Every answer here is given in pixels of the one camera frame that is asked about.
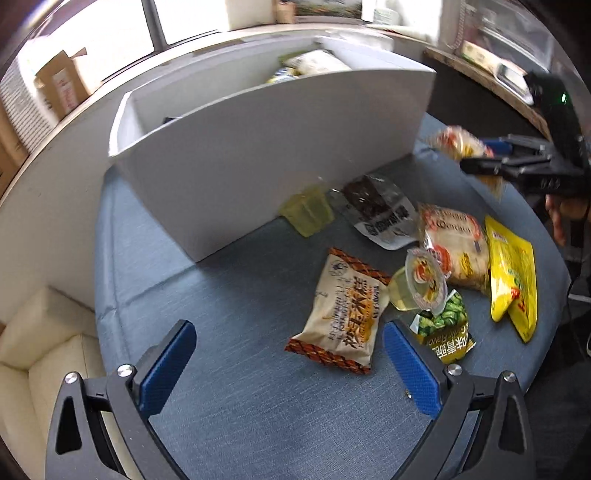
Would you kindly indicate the person's right hand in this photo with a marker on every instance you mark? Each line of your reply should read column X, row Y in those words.
column 561, row 209

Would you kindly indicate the round rice cracker packet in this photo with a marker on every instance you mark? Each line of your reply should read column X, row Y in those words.
column 458, row 243

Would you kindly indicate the green pea snack packet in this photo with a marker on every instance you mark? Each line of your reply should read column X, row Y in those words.
column 447, row 334

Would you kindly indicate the tall white green snack bag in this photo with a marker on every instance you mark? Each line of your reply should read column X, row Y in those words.
column 316, row 62

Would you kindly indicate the yellow blue snack packet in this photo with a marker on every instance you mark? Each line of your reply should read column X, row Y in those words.
column 284, row 74

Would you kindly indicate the white storage box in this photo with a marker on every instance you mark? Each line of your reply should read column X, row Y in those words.
column 212, row 151

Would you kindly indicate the brown cardboard box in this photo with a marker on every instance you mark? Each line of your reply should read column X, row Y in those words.
column 61, row 85

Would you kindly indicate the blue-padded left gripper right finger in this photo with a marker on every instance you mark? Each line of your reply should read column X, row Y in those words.
column 500, row 444

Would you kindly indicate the clear dark dried fruit packet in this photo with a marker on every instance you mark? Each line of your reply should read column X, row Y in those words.
column 379, row 210

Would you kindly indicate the beige corn cake snack packet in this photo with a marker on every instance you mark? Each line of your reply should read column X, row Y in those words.
column 342, row 329

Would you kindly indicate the yellow green jelly cup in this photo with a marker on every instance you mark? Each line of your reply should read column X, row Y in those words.
column 308, row 211

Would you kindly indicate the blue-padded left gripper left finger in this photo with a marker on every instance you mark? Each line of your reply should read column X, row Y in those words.
column 100, row 427

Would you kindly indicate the clear jelly cup orange lid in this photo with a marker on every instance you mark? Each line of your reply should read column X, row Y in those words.
column 420, row 285

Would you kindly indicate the yellow snack pouch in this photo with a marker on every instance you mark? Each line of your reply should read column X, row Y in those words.
column 513, row 280

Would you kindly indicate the orange snack packet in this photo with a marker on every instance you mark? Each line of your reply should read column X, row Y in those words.
column 458, row 143

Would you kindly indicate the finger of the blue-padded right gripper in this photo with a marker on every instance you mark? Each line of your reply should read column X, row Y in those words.
column 508, row 167
column 518, row 146

